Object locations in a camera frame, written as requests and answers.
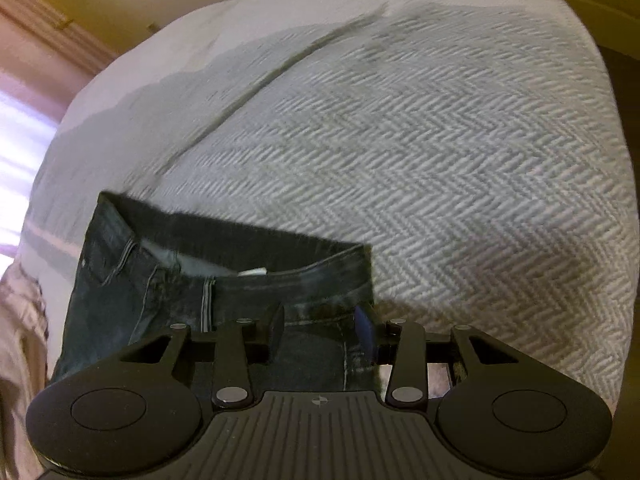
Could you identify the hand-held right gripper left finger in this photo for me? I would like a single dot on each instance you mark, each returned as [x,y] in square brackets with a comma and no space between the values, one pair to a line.
[275,332]

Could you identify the dark blue denim pants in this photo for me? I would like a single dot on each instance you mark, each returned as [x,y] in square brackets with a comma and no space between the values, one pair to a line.
[150,280]

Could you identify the pink window curtain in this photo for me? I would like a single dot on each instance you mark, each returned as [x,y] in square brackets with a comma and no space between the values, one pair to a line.
[30,110]

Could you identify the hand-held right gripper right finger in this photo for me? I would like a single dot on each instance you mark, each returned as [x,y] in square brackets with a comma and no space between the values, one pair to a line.
[364,336]

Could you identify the striped herringbone bed blanket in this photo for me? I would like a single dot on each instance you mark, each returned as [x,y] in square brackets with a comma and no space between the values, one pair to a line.
[425,160]

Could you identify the pink wrinkled cloth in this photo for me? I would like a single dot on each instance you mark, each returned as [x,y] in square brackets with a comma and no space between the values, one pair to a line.
[20,360]

